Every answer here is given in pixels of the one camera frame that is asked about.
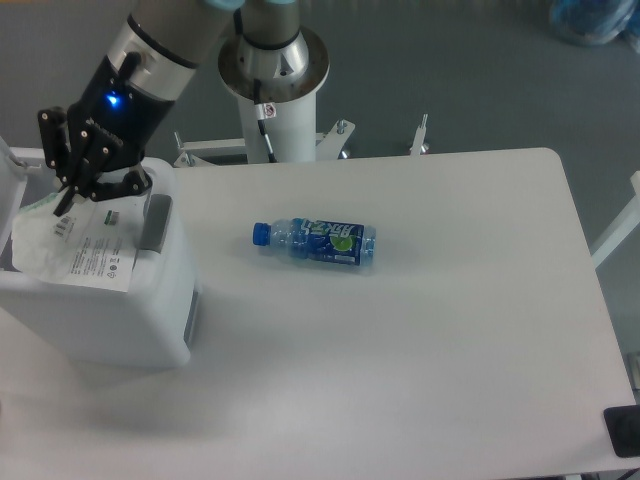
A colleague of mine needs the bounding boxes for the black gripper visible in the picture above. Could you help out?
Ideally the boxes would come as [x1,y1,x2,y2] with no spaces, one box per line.
[37,53,173,216]

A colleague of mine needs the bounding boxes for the white plastic wrapper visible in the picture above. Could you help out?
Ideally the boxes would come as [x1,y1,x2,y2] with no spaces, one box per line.
[11,193,148,292]

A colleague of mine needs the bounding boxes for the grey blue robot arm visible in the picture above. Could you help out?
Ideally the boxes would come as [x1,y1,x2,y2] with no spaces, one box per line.
[38,1,299,217]

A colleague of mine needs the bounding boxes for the white plastic trash can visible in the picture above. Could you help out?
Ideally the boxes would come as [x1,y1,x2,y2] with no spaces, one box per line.
[1,146,201,369]

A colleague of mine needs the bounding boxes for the blue plastic drink bottle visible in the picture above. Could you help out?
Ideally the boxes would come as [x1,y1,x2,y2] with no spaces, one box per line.
[252,217,377,267]

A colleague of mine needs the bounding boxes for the blue plastic bag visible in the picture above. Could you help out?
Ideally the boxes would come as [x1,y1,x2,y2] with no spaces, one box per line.
[548,0,639,47]

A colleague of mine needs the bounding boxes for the black device at table edge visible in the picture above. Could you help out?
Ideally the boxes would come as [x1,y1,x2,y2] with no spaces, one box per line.
[603,405,639,458]

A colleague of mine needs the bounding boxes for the white pedestal base frame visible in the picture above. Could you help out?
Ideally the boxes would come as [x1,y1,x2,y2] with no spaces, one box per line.
[172,113,431,168]

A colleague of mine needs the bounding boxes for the black cable on pedestal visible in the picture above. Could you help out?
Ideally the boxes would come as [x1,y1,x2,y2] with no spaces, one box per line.
[252,78,279,164]

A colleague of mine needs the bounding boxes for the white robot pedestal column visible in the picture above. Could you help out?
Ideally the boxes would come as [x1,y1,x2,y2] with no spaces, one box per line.
[218,26,330,164]

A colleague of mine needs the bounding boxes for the white frame bar right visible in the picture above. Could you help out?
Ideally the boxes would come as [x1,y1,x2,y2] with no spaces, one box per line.
[590,171,639,268]

